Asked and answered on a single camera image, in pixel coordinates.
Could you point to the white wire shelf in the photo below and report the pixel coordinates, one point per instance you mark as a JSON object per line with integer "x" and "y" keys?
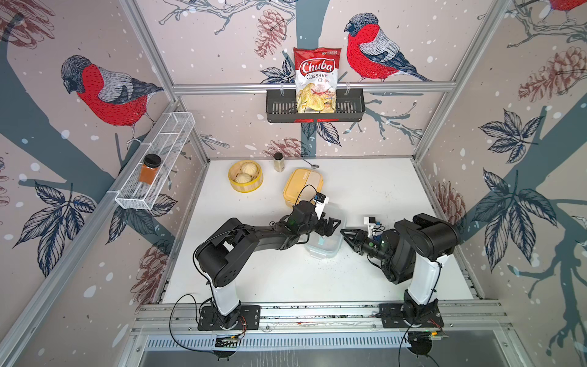
{"x": 167, "y": 143}

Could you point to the right white bun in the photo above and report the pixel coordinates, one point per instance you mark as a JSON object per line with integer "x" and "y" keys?
{"x": 249, "y": 168}

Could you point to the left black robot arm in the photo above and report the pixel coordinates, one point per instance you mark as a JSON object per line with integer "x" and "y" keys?
{"x": 222, "y": 256}

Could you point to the orange jar black lid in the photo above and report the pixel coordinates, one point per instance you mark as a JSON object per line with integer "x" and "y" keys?
{"x": 150, "y": 166}

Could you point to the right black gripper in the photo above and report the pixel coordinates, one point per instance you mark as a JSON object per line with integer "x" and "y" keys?
{"x": 359, "y": 238}

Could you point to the white bun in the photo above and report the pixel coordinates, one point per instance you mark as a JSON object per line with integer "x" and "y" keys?
{"x": 249, "y": 168}
{"x": 243, "y": 178}

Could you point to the red cassava chips bag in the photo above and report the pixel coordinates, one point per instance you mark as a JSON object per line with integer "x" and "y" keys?
{"x": 316, "y": 79}

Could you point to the clear plastic lunch box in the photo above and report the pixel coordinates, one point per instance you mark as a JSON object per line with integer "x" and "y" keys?
{"x": 327, "y": 242}

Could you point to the black wall basket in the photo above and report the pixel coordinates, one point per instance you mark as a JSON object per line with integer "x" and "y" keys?
{"x": 281, "y": 107}

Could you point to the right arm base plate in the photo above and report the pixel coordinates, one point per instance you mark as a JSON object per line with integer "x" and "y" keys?
{"x": 393, "y": 316}

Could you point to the yellow lunch box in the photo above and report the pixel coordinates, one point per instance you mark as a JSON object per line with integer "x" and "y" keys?
{"x": 302, "y": 185}

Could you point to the small spice jar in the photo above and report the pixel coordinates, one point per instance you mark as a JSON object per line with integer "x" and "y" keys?
{"x": 279, "y": 162}

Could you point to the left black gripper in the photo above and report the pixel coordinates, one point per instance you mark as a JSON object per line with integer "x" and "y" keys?
{"x": 329, "y": 230}

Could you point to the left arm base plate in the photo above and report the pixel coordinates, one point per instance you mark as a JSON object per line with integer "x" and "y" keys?
{"x": 244, "y": 317}

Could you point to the left white bun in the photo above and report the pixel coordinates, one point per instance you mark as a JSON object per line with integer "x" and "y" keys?
{"x": 243, "y": 178}

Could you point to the aluminium mounting rail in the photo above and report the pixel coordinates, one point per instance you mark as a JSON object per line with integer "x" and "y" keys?
{"x": 324, "y": 317}

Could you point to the yellow bamboo steamer basket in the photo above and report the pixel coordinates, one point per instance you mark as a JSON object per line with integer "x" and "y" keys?
{"x": 256, "y": 182}

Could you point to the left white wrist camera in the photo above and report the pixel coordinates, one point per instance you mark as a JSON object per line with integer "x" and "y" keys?
{"x": 320, "y": 201}

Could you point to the metal spoon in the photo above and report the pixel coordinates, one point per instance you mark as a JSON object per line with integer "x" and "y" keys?
{"x": 312, "y": 165}

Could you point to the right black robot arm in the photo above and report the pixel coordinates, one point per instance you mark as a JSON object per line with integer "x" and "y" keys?
{"x": 413, "y": 250}

